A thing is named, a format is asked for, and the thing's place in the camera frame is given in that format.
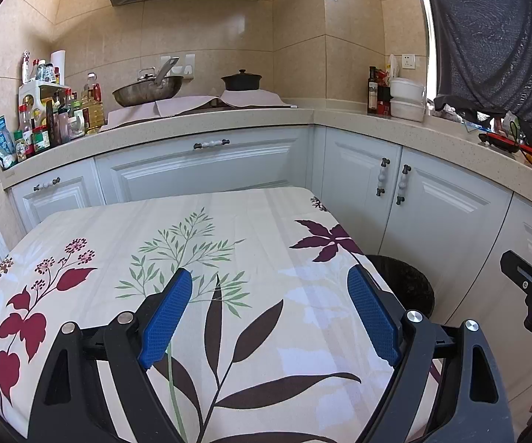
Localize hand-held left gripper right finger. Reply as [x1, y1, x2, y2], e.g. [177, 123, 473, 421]
[347, 265, 516, 443]

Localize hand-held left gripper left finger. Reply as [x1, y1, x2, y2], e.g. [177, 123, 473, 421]
[28, 268, 194, 443]

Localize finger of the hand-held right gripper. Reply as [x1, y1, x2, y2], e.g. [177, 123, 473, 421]
[500, 250, 532, 293]

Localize black trash bin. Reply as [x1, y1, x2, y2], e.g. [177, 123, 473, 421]
[365, 254, 435, 319]

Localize red and black tool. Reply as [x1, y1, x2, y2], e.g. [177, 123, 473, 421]
[478, 131, 532, 157]

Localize floral tablecloth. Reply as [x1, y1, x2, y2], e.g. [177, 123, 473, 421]
[0, 187, 442, 443]

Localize wide white cabinet drawer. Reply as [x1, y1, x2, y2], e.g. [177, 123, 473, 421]
[94, 127, 315, 204]

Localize small white cabinet door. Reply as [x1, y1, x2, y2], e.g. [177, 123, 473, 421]
[10, 171, 105, 234]

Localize white cloth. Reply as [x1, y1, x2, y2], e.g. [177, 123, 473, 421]
[434, 104, 463, 123]

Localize white lidded bowl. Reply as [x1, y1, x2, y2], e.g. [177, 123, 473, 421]
[390, 98, 426, 122]
[390, 77, 426, 102]

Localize beige stone countertop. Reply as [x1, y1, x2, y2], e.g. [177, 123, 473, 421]
[2, 105, 532, 204]

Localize red packets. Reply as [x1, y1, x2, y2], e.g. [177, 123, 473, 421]
[377, 68, 393, 117]

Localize dark window curtain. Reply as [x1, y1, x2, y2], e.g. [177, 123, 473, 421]
[420, 0, 532, 132]

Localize dark oil bottle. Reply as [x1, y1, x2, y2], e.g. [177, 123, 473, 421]
[366, 66, 380, 115]

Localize cluster of condiment bottles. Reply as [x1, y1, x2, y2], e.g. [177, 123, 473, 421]
[13, 50, 106, 162]

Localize steel wok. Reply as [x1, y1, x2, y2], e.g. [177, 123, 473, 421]
[111, 56, 184, 108]

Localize grey stove cover cloth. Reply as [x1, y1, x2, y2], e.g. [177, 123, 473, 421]
[99, 90, 300, 130]

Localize blue white packet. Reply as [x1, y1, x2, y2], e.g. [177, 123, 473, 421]
[0, 116, 17, 170]

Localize black cooking pot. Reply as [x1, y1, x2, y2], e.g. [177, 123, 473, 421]
[221, 69, 263, 92]

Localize white spice shelf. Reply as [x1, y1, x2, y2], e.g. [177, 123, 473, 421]
[18, 80, 70, 111]

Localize white paper towel roll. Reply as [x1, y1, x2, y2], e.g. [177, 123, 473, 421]
[50, 50, 67, 86]

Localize white wall outlet strip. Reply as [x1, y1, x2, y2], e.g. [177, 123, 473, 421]
[161, 54, 196, 79]

